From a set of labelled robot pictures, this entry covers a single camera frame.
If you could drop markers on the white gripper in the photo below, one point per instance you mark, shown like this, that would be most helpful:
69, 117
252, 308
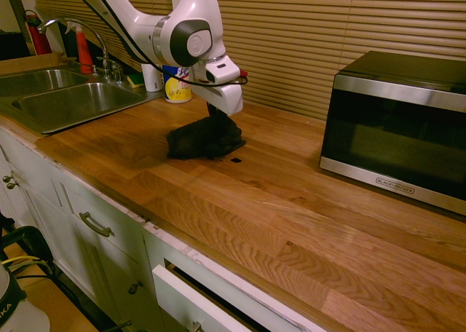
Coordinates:
227, 99

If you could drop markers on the dark cleaning cloth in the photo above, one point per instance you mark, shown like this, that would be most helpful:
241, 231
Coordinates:
196, 139

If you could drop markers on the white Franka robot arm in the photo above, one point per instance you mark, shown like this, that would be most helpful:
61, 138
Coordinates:
193, 19

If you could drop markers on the yellow wipes canister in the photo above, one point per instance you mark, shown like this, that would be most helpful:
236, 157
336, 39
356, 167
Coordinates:
176, 91

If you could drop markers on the white cup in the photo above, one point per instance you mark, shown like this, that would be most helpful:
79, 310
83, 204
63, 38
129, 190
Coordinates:
153, 81

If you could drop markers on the yellow green sponge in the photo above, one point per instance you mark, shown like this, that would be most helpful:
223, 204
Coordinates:
135, 81

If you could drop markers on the wide tan window blinds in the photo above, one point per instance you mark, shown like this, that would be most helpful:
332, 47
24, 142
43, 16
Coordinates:
309, 37

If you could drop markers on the stainless steel double sink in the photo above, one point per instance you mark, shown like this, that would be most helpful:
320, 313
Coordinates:
73, 102

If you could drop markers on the red spray bottle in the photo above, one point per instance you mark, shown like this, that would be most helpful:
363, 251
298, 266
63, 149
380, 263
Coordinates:
84, 51

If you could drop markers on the chrome kitchen faucet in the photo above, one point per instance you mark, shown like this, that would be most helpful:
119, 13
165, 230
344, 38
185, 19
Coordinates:
91, 28

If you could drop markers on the black steel microwave oven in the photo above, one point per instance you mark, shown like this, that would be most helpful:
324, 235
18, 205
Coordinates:
393, 128

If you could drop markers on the white open drawer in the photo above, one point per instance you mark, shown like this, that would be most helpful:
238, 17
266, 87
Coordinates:
196, 303

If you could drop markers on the red fire extinguisher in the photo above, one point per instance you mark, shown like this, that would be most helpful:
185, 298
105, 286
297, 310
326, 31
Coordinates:
39, 40

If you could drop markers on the white kitchen cabinet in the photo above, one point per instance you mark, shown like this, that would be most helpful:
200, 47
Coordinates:
54, 219

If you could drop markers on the narrow tan window blinds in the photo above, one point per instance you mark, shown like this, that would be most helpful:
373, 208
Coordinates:
58, 0

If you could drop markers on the black box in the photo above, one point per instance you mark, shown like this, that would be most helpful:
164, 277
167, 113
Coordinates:
12, 46

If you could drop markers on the white black lettered device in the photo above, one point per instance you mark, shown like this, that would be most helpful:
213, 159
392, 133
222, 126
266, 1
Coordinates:
18, 306

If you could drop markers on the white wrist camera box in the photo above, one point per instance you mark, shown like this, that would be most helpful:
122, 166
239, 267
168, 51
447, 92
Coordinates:
222, 68

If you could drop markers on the black metal stand frame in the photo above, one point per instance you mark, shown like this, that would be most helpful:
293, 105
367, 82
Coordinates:
34, 233

